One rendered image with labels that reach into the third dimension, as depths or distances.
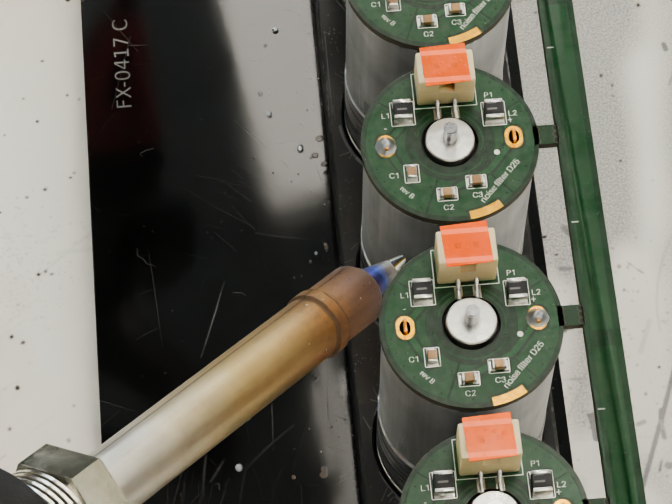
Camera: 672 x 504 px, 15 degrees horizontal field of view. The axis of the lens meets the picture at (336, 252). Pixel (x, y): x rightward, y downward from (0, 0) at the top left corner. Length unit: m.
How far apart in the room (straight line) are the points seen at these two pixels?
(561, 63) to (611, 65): 0.07
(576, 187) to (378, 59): 0.04
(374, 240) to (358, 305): 0.06
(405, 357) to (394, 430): 0.02
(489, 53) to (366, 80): 0.02
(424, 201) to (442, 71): 0.02
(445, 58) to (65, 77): 0.10
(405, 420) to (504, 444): 0.03
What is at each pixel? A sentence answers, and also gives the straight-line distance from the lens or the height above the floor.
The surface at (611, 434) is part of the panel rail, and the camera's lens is 0.34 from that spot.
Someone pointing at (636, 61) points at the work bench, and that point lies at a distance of 0.44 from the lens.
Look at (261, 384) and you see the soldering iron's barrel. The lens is 0.30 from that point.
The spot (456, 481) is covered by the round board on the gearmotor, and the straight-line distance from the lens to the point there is 0.34.
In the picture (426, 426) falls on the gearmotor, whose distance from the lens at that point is 0.35.
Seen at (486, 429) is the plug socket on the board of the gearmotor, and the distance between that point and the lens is 0.33.
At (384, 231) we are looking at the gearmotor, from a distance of 0.36.
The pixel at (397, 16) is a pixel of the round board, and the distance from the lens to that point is 0.37.
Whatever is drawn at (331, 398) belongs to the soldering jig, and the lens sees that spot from 0.40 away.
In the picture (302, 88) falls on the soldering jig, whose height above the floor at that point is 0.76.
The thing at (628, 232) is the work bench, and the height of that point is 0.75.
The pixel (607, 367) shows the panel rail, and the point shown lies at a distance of 0.34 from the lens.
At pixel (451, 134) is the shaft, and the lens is 0.35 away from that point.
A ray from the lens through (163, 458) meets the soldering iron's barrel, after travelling 0.29.
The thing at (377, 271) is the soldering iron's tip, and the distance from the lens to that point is 0.32.
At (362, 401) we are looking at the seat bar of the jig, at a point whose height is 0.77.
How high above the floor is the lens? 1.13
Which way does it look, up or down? 64 degrees down
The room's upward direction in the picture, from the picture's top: straight up
